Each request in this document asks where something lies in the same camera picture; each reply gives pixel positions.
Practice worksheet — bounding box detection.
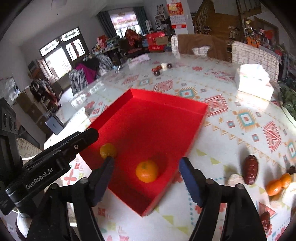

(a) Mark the brown covered chair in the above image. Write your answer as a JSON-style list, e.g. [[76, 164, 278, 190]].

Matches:
[[171, 34, 229, 61]]

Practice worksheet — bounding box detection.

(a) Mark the white tissue box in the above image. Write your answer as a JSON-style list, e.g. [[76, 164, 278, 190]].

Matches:
[[234, 64, 274, 100]]

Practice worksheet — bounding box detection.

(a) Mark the small dark fruits cluster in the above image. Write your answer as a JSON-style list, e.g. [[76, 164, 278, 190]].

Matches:
[[152, 63, 173, 76]]

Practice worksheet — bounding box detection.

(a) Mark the red shallow tray box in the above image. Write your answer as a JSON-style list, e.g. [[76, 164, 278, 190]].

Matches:
[[80, 89, 208, 216]]

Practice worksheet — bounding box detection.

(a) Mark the red gift box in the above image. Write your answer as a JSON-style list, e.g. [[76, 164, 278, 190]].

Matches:
[[147, 32, 169, 52]]

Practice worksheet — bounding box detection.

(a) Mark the dark red jujube date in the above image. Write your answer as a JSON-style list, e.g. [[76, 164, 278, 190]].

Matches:
[[260, 211, 271, 235], [242, 155, 258, 185]]

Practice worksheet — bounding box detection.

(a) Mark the plate of green vegetables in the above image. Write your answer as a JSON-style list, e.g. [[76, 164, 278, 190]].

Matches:
[[278, 81, 295, 126]]

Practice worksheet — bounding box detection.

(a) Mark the red wall calendar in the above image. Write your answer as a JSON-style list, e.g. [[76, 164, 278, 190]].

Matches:
[[167, 1, 187, 29]]

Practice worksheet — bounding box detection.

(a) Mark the orange mandarin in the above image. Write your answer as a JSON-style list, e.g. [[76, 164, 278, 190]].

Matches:
[[280, 173, 292, 189], [99, 143, 117, 160], [265, 179, 282, 196], [135, 160, 159, 183]]

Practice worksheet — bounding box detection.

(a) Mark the white patterned chair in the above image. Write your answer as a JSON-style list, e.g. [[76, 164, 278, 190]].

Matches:
[[231, 41, 280, 81]]

